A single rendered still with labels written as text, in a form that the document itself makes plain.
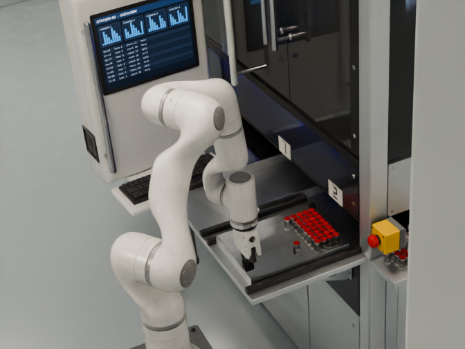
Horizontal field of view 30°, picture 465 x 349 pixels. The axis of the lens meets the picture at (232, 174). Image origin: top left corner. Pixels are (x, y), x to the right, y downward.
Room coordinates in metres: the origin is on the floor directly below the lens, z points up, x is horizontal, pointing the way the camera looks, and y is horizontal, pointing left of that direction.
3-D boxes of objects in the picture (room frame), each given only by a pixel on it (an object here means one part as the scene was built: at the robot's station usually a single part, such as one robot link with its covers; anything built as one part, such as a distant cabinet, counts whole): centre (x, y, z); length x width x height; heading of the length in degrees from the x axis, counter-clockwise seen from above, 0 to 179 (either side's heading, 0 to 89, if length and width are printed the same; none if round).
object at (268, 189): (2.58, -0.11, 0.90); 0.34 x 0.26 x 0.04; 113
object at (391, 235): (2.08, -0.44, 1.00); 0.08 x 0.07 x 0.07; 113
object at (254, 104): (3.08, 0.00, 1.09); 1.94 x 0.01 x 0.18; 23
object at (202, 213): (2.40, -0.11, 0.87); 0.70 x 0.48 x 0.02; 23
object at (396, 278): (2.09, -0.49, 0.87); 0.14 x 0.13 x 0.02; 113
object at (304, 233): (2.26, -0.22, 0.90); 0.18 x 0.02 x 0.05; 22
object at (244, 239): (2.10, -0.02, 1.03); 0.10 x 0.08 x 0.11; 23
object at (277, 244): (2.23, -0.13, 0.90); 0.34 x 0.26 x 0.04; 112
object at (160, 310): (1.78, 0.24, 1.16); 0.19 x 0.12 x 0.24; 55
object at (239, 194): (2.11, -0.02, 1.17); 0.09 x 0.08 x 0.13; 55
